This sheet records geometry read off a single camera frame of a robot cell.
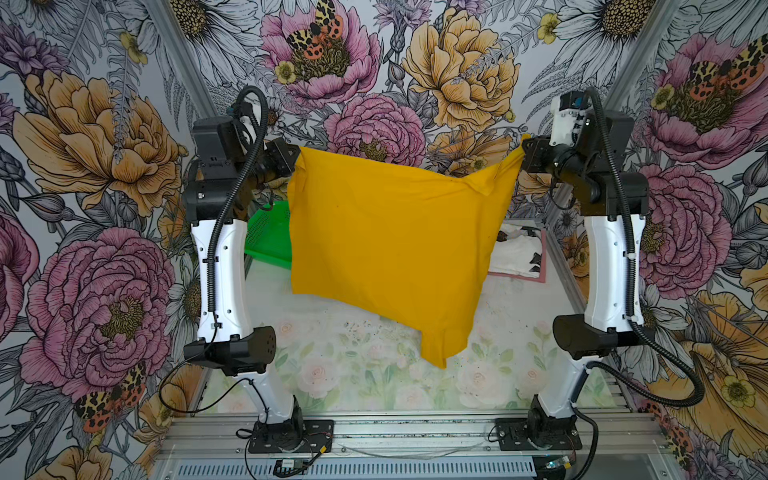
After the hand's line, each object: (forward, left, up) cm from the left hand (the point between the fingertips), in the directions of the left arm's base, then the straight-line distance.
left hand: (300, 159), depth 65 cm
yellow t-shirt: (-2, -24, -25) cm, 34 cm away
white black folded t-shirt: (+11, -64, -45) cm, 79 cm away
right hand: (+1, -49, +1) cm, 49 cm away
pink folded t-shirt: (+3, -72, -47) cm, 86 cm away
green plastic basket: (+21, +26, -47) cm, 57 cm away
